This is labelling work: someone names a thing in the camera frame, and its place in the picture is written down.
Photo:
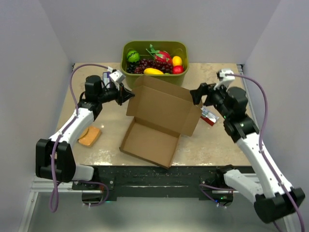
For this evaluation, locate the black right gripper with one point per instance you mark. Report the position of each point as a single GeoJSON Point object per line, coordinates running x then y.
{"type": "Point", "coordinates": [203, 90]}

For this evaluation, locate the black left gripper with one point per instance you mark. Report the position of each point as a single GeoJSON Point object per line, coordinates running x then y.
{"type": "Point", "coordinates": [122, 94]}

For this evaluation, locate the brown cardboard box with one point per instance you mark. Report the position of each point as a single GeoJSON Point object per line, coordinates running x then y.
{"type": "Point", "coordinates": [161, 112]}

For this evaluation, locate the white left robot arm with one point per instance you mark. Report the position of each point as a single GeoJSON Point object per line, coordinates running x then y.
{"type": "Point", "coordinates": [54, 156]}

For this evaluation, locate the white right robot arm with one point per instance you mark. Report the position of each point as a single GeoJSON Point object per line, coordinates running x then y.
{"type": "Point", "coordinates": [274, 197]}

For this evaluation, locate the purple toothpaste box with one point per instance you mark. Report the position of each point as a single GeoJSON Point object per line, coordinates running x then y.
{"type": "Point", "coordinates": [106, 78]}

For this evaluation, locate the red white snack packet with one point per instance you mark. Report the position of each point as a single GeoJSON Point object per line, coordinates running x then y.
{"type": "Point", "coordinates": [208, 116]}

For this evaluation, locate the dark blue toy grapes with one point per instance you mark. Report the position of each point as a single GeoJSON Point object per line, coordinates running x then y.
{"type": "Point", "coordinates": [131, 68]}

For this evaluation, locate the red toy apple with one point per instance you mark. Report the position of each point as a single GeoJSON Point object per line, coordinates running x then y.
{"type": "Point", "coordinates": [177, 69]}

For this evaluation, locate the yellow toy mango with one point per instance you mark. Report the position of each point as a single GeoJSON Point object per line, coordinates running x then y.
{"type": "Point", "coordinates": [152, 71]}

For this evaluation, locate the yellow toy lemon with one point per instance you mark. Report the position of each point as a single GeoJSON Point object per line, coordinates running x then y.
{"type": "Point", "coordinates": [177, 61]}

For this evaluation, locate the green toy watermelon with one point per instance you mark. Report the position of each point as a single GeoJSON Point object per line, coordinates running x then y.
{"type": "Point", "coordinates": [133, 56]}

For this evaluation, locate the purple toy grape bunch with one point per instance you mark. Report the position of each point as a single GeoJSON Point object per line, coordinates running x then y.
{"type": "Point", "coordinates": [154, 64]}

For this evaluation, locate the olive green plastic bin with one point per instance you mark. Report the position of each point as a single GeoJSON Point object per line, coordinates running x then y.
{"type": "Point", "coordinates": [172, 47]}

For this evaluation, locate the pink toy dragon fruit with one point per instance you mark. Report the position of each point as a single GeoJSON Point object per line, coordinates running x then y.
{"type": "Point", "coordinates": [158, 55]}

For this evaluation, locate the orange flat sponge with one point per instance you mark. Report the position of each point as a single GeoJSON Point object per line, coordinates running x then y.
{"type": "Point", "coordinates": [89, 136]}

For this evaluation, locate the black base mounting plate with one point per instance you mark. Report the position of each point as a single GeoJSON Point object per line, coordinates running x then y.
{"type": "Point", "coordinates": [150, 181]}

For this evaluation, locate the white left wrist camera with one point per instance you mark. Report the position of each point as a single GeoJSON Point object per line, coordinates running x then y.
{"type": "Point", "coordinates": [117, 77]}

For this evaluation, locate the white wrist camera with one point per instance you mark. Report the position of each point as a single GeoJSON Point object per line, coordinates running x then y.
{"type": "Point", "coordinates": [225, 77]}
{"type": "Point", "coordinates": [117, 77]}

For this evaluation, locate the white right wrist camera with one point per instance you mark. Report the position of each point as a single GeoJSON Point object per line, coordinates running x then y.
{"type": "Point", "coordinates": [225, 77]}

